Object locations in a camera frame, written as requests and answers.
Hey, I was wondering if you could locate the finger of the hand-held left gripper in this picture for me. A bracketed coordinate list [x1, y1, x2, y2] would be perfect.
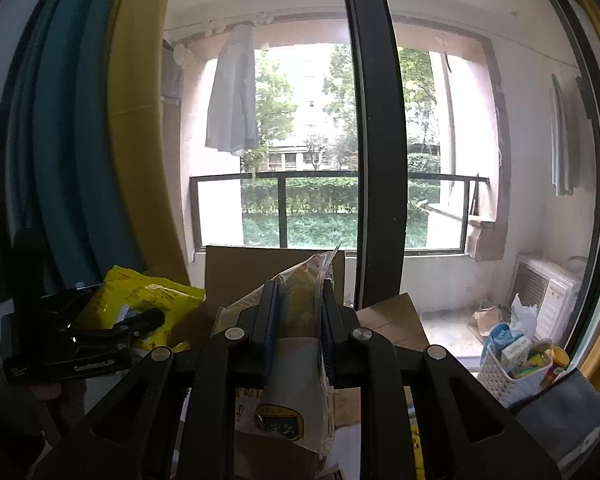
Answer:
[69, 307, 167, 350]
[40, 284, 104, 319]

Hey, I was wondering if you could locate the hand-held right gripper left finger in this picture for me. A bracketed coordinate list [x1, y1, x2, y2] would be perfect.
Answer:
[32, 279, 281, 480]

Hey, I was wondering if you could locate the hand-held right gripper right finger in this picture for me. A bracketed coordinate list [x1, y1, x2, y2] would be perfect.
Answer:
[320, 279, 563, 480]

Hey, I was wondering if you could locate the yellow snack packet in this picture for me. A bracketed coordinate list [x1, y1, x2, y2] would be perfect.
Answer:
[74, 266, 207, 356]

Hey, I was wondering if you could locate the brown cardboard box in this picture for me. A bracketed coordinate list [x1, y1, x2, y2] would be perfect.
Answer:
[167, 245, 431, 480]

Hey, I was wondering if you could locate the clear snack packet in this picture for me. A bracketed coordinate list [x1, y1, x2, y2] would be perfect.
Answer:
[212, 244, 342, 461]

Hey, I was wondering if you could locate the person's left forearm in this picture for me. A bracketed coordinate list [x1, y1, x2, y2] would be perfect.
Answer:
[0, 360, 88, 446]

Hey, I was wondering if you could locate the black balcony railing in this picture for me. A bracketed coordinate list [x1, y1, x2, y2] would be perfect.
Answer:
[189, 171, 491, 256]

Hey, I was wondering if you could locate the blue plastic packet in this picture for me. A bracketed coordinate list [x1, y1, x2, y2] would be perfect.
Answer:
[482, 322, 512, 361]

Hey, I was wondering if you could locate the white plastic basket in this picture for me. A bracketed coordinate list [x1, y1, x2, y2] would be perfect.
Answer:
[477, 345, 553, 408]

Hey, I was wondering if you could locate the cardboard piece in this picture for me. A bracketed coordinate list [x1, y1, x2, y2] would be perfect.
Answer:
[465, 217, 506, 262]

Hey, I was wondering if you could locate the white green carton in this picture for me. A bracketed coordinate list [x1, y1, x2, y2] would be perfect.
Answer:
[500, 335, 532, 373]

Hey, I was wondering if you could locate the teal curtain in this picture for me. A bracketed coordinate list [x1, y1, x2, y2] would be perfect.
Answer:
[7, 0, 146, 301]

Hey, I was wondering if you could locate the white plastic bag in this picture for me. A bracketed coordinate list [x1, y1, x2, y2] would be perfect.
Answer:
[510, 292, 540, 341]

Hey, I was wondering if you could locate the hanging white shirt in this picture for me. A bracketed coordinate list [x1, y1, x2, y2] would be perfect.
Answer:
[205, 22, 262, 157]

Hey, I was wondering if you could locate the white air conditioner unit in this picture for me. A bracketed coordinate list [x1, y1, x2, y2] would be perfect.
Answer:
[510, 255, 583, 346]

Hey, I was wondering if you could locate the red yellow can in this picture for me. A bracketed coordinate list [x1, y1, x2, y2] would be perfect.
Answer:
[540, 346, 571, 388]

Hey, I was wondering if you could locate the grey cloth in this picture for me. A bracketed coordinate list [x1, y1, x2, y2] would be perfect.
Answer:
[512, 367, 600, 466]

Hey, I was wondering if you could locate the black door frame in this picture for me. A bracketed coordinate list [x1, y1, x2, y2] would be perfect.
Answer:
[530, 0, 600, 376]
[337, 0, 411, 311]
[0, 0, 36, 241]

